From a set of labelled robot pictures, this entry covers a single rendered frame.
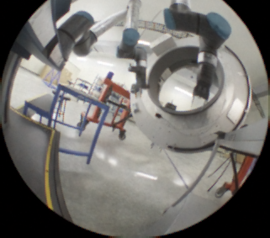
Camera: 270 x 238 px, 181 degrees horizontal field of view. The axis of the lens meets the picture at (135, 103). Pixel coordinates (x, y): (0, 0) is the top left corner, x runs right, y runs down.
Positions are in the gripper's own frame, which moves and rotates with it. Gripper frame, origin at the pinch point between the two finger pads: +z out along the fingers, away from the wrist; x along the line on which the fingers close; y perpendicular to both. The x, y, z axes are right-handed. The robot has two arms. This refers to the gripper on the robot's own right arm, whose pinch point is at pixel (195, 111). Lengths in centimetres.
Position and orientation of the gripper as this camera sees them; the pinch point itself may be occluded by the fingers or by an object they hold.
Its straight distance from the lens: 42.4
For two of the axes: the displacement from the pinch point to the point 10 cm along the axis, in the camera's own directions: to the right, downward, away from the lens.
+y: -6.9, 0.5, -7.2
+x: 6.9, 3.5, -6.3
